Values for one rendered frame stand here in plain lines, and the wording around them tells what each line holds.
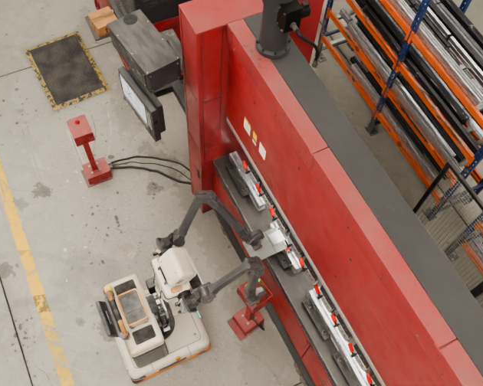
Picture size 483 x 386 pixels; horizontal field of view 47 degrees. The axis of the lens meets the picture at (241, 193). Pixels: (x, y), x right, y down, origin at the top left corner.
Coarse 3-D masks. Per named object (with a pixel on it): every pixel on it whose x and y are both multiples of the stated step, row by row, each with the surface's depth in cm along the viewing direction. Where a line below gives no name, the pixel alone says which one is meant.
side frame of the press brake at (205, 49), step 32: (192, 0) 320; (224, 0) 321; (256, 0) 322; (320, 0) 334; (192, 32) 314; (224, 32) 318; (192, 64) 341; (224, 64) 343; (192, 96) 372; (224, 96) 371; (192, 128) 410; (224, 128) 405; (192, 160) 455; (192, 192) 517
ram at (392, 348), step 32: (256, 96) 321; (256, 128) 343; (256, 160) 369; (288, 160) 314; (288, 192) 335; (320, 192) 289; (288, 224) 359; (320, 224) 307; (320, 256) 327; (352, 256) 283; (352, 288) 301; (384, 288) 263; (352, 320) 320; (384, 320) 278; (384, 352) 294; (416, 352) 258; (416, 384) 272
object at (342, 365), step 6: (336, 354) 368; (336, 360) 366; (342, 360) 366; (342, 366) 364; (342, 372) 363; (348, 372) 363; (348, 378) 361; (354, 378) 361; (348, 384) 360; (354, 384) 359
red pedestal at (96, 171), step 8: (72, 120) 457; (80, 120) 457; (72, 128) 453; (80, 128) 454; (88, 128) 454; (80, 136) 451; (88, 136) 455; (80, 144) 459; (88, 144) 476; (88, 152) 486; (96, 160) 519; (104, 160) 519; (88, 168) 514; (96, 168) 512; (104, 168) 515; (88, 176) 511; (96, 176) 511; (104, 176) 518; (112, 176) 524; (88, 184) 519; (96, 184) 519
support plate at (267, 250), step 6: (264, 234) 395; (264, 240) 393; (270, 240) 393; (246, 246) 391; (264, 246) 391; (270, 246) 391; (276, 246) 392; (282, 246) 392; (252, 252) 389; (258, 252) 389; (264, 252) 389; (270, 252) 389; (276, 252) 389; (264, 258) 387
